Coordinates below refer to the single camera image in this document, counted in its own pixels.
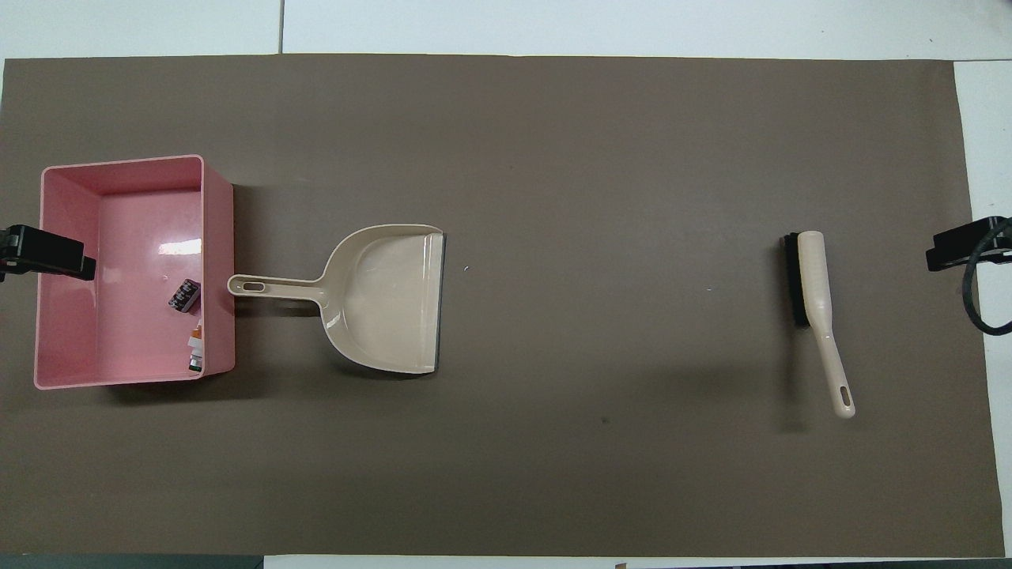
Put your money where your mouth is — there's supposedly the pink plastic bin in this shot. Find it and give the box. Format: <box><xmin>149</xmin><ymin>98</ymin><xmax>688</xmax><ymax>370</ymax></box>
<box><xmin>33</xmin><ymin>154</ymin><xmax>236</xmax><ymax>391</ymax></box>

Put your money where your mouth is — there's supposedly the beige plastic dustpan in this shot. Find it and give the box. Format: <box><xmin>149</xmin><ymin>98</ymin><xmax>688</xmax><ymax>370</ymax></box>
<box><xmin>228</xmin><ymin>224</ymin><xmax>447</xmax><ymax>375</ymax></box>

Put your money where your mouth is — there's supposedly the beige brush with black bristles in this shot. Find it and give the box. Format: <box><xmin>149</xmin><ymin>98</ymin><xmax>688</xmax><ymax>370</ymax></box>
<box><xmin>780</xmin><ymin>230</ymin><xmax>857</xmax><ymax>420</ymax></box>

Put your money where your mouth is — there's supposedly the black electronic component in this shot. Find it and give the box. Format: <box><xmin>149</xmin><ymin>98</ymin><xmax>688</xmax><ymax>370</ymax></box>
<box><xmin>167</xmin><ymin>278</ymin><xmax>202</xmax><ymax>314</ymax></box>

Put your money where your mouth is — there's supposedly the black cable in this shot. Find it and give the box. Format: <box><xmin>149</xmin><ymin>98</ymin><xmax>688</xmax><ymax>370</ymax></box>
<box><xmin>961</xmin><ymin>217</ymin><xmax>1012</xmax><ymax>337</ymax></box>

